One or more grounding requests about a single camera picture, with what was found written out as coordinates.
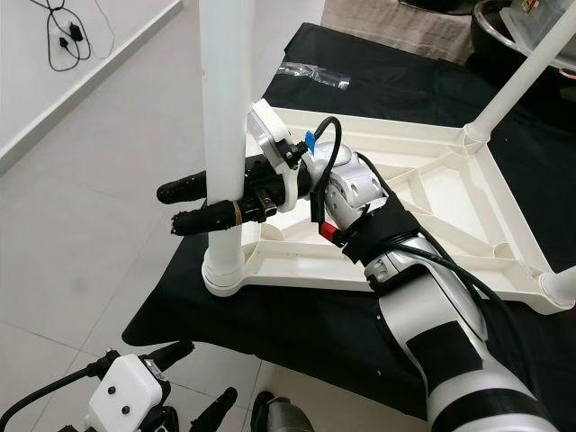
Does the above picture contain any narrow clear tape strip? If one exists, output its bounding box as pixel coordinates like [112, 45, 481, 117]
[279, 61, 352, 91]

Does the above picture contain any black wok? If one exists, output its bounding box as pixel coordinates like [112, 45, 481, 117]
[472, 0, 550, 66]

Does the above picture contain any black tablecloth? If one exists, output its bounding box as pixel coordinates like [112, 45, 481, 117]
[121, 22, 576, 424]

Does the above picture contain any clear plastic storage box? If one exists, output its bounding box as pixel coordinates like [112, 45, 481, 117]
[499, 0, 576, 55]

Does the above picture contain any grey right robot foot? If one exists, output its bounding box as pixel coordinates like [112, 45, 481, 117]
[252, 391, 318, 432]

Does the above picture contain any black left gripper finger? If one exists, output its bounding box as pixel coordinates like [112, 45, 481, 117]
[149, 340, 196, 365]
[198, 387, 239, 432]

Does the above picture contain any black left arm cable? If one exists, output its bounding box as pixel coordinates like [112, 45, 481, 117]
[0, 355, 118, 428]

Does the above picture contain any beige cloth covered bench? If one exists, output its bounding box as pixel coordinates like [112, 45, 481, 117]
[324, 0, 478, 64]

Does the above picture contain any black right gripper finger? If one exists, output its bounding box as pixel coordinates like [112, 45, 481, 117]
[173, 202, 240, 237]
[157, 174, 208, 203]

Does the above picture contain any white plastic table top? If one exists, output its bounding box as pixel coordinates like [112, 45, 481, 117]
[202, 106, 576, 316]

